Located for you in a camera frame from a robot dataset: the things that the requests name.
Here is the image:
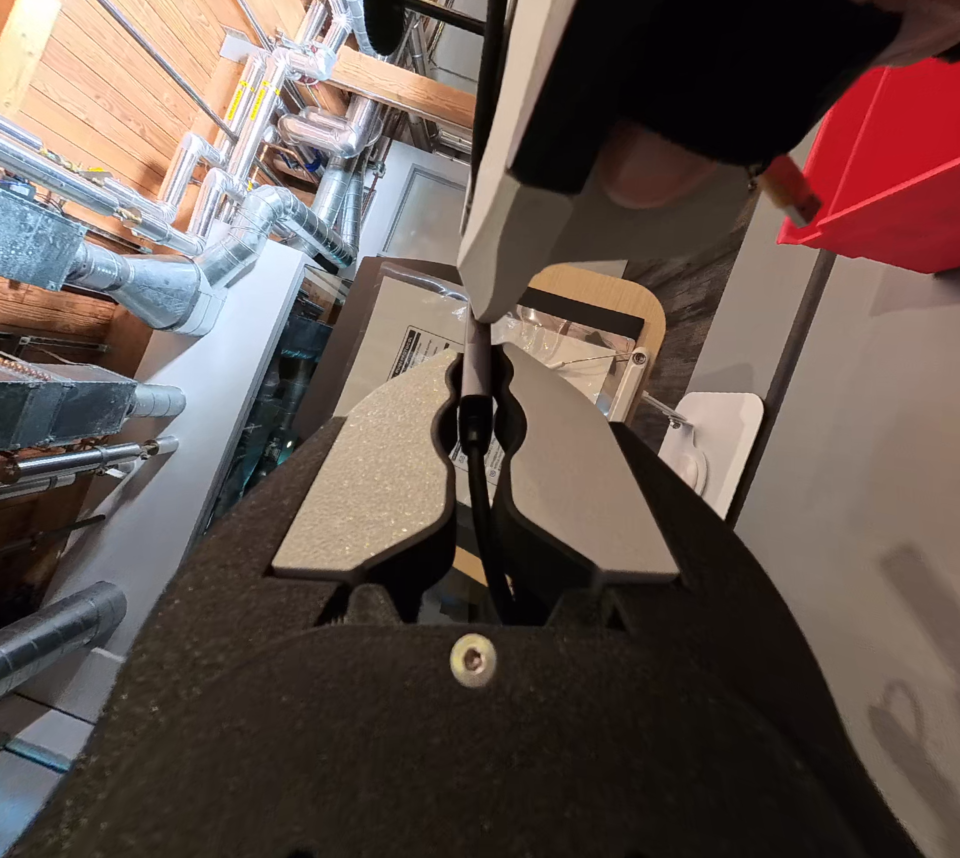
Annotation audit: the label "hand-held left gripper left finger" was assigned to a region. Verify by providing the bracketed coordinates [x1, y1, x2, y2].
[270, 348, 462, 583]

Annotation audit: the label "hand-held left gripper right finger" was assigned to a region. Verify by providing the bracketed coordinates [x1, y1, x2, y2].
[491, 344, 683, 595]

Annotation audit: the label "black usb cable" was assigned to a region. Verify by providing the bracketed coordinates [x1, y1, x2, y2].
[459, 316, 520, 628]

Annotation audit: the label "black cable orange plugs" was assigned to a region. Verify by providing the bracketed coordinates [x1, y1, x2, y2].
[748, 151, 824, 231]

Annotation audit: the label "red plastic bin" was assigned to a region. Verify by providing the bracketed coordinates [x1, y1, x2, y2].
[776, 55, 960, 274]

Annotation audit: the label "wooden beam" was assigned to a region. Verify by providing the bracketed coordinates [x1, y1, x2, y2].
[328, 44, 479, 130]

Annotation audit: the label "glass partition panel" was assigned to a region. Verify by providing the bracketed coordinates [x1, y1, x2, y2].
[213, 314, 354, 522]

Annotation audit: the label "white plastic pad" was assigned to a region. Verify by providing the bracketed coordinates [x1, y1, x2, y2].
[658, 391, 766, 520]

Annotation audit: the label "grey door panel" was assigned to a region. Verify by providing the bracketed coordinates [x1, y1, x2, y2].
[381, 162, 472, 261]

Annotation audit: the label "laminated instruction sheet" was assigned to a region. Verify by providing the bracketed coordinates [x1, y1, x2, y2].
[330, 256, 648, 499]

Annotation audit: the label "wire tether white clip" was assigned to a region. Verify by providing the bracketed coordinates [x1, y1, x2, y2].
[555, 346, 651, 373]

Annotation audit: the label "galvanized duct box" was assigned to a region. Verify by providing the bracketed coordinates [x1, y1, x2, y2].
[0, 186, 87, 293]
[0, 361, 140, 453]

